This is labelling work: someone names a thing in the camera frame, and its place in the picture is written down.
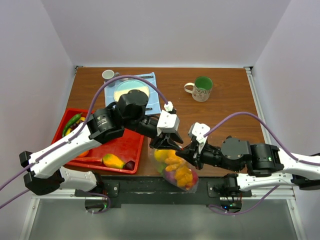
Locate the dark purple grape bunch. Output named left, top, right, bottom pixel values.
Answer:
left=69, top=119, right=84, bottom=132

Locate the yellow lemon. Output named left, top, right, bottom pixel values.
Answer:
left=153, top=149, right=176, bottom=162

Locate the dark red fig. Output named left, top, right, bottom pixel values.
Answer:
left=123, top=160, right=136, bottom=171

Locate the red plastic tray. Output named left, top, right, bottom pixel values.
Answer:
left=51, top=107, right=145, bottom=175

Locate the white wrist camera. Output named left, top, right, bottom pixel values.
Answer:
left=188, top=122, right=210, bottom=153
left=156, top=101, right=180, bottom=136

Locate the red chili pepper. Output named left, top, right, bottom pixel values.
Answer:
left=77, top=157, right=103, bottom=165

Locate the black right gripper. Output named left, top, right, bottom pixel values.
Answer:
left=175, top=140, right=241, bottom=172

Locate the green chili pepper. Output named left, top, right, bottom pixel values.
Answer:
left=62, top=113, right=83, bottom=137

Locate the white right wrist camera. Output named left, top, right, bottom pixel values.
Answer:
left=188, top=122, right=210, bottom=153

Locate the blue checked cloth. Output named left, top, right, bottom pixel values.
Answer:
left=104, top=80, right=161, bottom=115

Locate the orange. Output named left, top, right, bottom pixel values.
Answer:
left=77, top=150, right=90, bottom=158

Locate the cream and blue plate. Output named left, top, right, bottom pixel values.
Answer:
left=113, top=79, right=150, bottom=102

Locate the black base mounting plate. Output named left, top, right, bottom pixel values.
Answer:
left=74, top=174, right=253, bottom=210

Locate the clear zip top bag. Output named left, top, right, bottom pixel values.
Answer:
left=148, top=149, right=199, bottom=193

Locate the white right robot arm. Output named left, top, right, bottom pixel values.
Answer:
left=176, top=136, right=320, bottom=197

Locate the yellow orange papaya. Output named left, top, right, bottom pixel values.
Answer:
left=102, top=153, right=126, bottom=169

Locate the green floral mug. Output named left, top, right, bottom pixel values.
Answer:
left=183, top=76, right=214, bottom=103

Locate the red apple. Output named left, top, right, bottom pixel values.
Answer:
left=188, top=171, right=199, bottom=188

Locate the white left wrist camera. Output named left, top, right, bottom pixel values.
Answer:
left=156, top=101, right=180, bottom=136

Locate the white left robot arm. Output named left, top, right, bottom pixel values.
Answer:
left=19, top=89, right=183, bottom=196

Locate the small grey mug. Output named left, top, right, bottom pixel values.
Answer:
left=101, top=69, right=120, bottom=82

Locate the purple onion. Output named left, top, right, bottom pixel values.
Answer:
left=163, top=170, right=176, bottom=184

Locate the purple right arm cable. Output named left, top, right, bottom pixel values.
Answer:
left=203, top=111, right=320, bottom=216

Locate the metal spoon black handle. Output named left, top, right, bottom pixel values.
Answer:
left=120, top=75, right=154, bottom=81

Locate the green starfruit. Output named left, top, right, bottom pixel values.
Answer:
left=157, top=162, right=167, bottom=175

